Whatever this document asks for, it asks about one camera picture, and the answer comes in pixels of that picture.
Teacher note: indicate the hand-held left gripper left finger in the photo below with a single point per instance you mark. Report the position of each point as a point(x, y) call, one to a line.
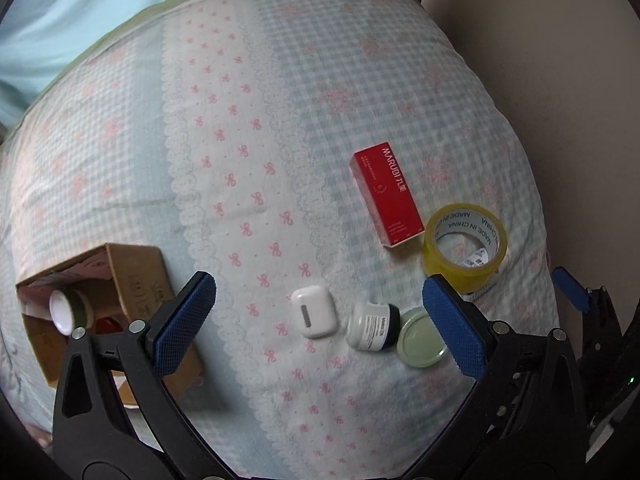
point(185, 325)

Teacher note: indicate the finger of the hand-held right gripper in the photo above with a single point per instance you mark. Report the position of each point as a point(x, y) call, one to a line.
point(570, 290)

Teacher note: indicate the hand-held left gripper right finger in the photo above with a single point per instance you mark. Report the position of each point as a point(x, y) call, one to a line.
point(450, 330)

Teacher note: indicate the brown cardboard box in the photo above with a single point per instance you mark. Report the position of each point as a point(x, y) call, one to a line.
point(140, 270)

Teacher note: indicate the yellowish clear tape roll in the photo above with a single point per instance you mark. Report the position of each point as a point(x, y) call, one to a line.
point(432, 260)

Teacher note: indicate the white jar with dark lid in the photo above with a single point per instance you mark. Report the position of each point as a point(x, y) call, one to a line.
point(367, 325)

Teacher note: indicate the white earbuds case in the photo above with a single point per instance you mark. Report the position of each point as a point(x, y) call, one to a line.
point(312, 312)

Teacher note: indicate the red carton box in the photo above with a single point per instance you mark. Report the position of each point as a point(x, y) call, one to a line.
point(387, 190)

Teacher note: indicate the red round lid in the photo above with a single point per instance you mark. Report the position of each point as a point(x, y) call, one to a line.
point(107, 326)

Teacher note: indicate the green jar with white lid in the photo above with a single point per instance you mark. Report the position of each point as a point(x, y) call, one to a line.
point(62, 310)

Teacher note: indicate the checked bow print bedsheet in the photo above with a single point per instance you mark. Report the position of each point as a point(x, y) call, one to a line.
point(250, 110)

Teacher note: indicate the light blue cloth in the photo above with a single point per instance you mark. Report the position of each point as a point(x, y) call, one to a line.
point(75, 10)

